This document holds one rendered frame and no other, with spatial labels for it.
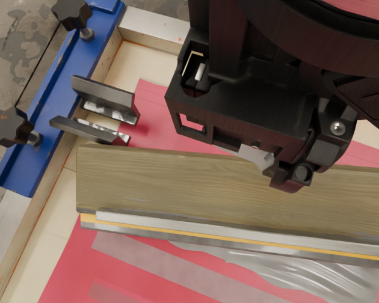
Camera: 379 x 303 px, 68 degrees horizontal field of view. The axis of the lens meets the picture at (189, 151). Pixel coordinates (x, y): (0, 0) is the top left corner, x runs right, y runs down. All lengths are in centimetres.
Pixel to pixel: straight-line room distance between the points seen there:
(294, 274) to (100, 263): 24
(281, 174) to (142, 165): 17
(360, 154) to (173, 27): 31
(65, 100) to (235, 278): 32
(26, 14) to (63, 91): 166
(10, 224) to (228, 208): 27
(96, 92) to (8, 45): 164
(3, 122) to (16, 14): 175
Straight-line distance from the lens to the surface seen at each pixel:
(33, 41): 193
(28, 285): 45
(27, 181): 41
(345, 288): 42
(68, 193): 43
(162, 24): 45
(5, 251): 43
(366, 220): 32
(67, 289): 43
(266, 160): 21
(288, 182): 16
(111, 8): 46
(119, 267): 40
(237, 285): 39
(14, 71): 189
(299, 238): 29
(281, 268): 39
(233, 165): 28
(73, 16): 40
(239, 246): 32
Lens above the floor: 134
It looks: 75 degrees down
